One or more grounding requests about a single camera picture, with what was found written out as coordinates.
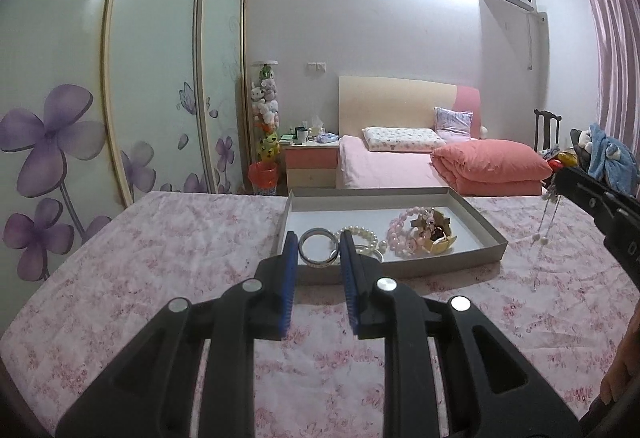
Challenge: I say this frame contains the person's right hand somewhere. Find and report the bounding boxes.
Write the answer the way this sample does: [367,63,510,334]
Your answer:
[600,333,640,406]

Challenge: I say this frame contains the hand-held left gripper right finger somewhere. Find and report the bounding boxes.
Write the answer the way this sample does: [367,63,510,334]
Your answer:
[339,230,583,438]

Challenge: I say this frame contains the pink bed sheet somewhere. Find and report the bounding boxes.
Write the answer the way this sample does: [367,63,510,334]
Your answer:
[336,135,461,190]

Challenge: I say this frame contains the purple pillow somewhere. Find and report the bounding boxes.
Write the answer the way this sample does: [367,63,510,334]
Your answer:
[434,106,473,139]

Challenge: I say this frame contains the grey cardboard box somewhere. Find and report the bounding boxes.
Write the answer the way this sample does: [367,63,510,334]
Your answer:
[272,187,508,286]

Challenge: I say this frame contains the silver bangle with pearl charm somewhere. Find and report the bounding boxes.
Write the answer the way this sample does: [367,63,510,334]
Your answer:
[298,227,337,267]

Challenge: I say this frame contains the pink curtain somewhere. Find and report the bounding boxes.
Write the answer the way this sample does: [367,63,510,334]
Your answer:
[585,0,640,143]

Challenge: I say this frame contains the red yellow toy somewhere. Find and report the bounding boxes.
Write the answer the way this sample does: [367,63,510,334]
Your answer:
[547,150,581,173]

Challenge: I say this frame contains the wardrobe with purple flower doors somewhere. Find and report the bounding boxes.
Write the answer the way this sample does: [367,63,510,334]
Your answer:
[0,0,251,283]

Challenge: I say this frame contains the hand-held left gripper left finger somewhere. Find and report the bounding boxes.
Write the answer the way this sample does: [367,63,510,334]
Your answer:
[55,230,301,438]

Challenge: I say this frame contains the pink bead bracelet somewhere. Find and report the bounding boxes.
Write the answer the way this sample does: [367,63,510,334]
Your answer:
[386,206,431,259]

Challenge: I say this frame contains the pink folded duvet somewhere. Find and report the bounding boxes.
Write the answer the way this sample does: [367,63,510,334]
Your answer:
[431,139,553,196]

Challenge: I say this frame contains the dark wooden chair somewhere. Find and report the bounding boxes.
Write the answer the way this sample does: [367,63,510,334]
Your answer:
[532,108,563,153]

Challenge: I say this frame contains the column of plush toys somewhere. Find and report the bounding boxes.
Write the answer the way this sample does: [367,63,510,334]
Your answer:
[250,61,281,163]

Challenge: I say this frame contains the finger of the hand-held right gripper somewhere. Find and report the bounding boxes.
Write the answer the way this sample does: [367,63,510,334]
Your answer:
[555,165,640,239]

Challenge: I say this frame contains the beige and pink headboard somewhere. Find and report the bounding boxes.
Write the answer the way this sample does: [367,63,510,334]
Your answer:
[338,76,482,139]

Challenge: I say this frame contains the white patterned pillow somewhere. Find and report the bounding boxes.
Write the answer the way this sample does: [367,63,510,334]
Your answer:
[362,126,443,153]

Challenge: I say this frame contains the blue plush toy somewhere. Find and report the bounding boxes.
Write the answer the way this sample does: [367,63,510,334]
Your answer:
[585,124,633,191]

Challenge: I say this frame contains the pink floral bedspread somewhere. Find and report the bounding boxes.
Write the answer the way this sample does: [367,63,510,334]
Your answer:
[0,190,640,438]

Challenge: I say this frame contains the white pearl bracelet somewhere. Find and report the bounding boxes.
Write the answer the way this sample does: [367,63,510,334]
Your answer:
[336,224,388,263]

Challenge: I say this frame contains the pink and beige nightstand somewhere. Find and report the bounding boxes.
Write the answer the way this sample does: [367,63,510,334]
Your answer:
[284,138,341,190]

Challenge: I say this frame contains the silver chain with pearls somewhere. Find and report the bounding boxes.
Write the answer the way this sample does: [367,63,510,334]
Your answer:
[530,180,563,293]

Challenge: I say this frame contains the dark grey plush toy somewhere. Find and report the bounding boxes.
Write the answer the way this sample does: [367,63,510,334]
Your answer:
[570,128,593,159]

